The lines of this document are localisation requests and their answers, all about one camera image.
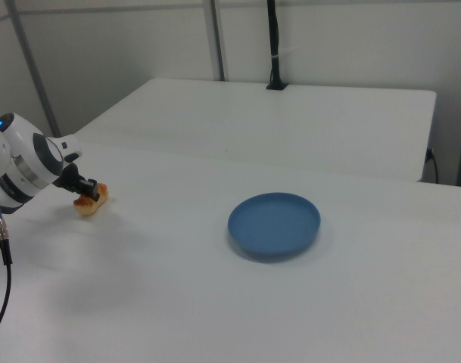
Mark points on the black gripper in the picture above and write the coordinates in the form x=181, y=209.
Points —
x=71, y=179

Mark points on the orange bread loaf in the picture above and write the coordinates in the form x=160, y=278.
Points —
x=87, y=207

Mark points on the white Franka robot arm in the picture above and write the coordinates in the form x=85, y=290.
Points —
x=25, y=166

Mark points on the blue round plate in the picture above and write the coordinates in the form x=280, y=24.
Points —
x=271, y=227

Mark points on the black pole with clamp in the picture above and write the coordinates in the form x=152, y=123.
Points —
x=274, y=45

